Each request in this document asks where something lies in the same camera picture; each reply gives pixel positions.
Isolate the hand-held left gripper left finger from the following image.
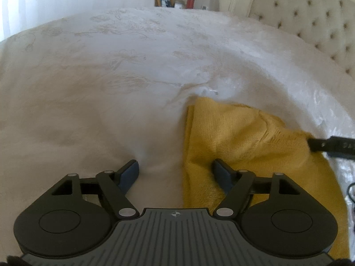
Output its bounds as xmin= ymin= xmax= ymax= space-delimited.
xmin=51 ymin=159 xmax=140 ymax=219

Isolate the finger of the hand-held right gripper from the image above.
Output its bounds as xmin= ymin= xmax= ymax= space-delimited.
xmin=307 ymin=135 xmax=355 ymax=160

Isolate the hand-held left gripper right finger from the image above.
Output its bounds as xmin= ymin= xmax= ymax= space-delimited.
xmin=212 ymin=158 xmax=304 ymax=219

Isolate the yellow knit sweater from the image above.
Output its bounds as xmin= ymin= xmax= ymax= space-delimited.
xmin=181 ymin=96 xmax=350 ymax=261

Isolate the white embroidered bedspread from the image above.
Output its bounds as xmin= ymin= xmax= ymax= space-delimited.
xmin=0 ymin=7 xmax=355 ymax=259

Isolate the cream tufted headboard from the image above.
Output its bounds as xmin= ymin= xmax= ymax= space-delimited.
xmin=219 ymin=0 xmax=355 ymax=76

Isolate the white curtain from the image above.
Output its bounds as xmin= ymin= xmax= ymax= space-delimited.
xmin=0 ymin=0 xmax=156 ymax=43

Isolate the black cable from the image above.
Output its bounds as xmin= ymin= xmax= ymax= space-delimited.
xmin=345 ymin=182 xmax=355 ymax=203

